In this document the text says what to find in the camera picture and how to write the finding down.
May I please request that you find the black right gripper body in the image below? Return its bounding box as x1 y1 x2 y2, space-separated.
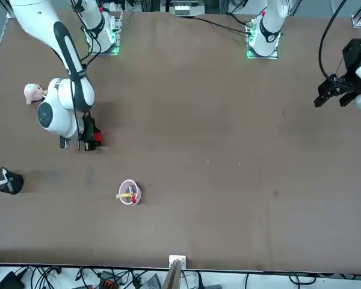
82 111 97 136

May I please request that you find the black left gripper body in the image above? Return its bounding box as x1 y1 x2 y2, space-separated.
327 38 361 95

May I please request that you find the pink plush toy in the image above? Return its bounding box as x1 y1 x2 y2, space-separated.
23 83 48 105

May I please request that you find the black mesh pen cup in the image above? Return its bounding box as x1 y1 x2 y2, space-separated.
0 167 24 195

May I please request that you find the black and orange device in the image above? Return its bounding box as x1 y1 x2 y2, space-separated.
99 270 121 289

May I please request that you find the black power adapter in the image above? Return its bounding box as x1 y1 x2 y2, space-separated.
0 270 26 289

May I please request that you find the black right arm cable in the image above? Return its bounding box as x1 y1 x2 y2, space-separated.
69 0 102 145

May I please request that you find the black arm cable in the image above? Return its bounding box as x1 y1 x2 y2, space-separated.
69 0 102 145
318 0 348 79

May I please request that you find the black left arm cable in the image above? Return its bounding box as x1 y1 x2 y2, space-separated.
318 0 348 79

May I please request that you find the black cable across table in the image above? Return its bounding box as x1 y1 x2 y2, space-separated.
192 16 251 34

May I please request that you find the white table edge bracket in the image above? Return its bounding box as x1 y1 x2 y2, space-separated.
168 255 187 269

